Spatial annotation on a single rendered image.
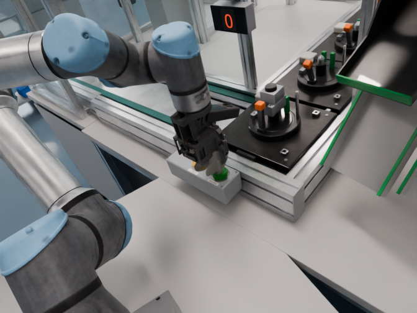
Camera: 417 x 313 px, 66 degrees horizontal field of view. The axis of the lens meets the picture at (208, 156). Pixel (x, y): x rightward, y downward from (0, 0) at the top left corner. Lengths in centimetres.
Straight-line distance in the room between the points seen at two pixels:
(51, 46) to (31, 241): 28
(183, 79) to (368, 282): 53
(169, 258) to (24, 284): 36
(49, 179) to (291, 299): 54
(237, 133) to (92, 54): 52
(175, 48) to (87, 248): 36
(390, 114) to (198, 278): 53
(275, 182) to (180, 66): 35
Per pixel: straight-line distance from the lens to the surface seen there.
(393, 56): 66
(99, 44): 49
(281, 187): 75
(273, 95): 82
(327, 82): 103
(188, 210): 88
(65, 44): 49
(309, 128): 88
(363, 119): 74
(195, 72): 58
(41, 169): 72
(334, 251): 78
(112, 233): 66
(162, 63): 58
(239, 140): 87
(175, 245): 83
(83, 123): 143
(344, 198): 87
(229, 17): 95
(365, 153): 73
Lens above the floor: 152
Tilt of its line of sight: 41 degrees down
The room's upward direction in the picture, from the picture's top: 16 degrees counter-clockwise
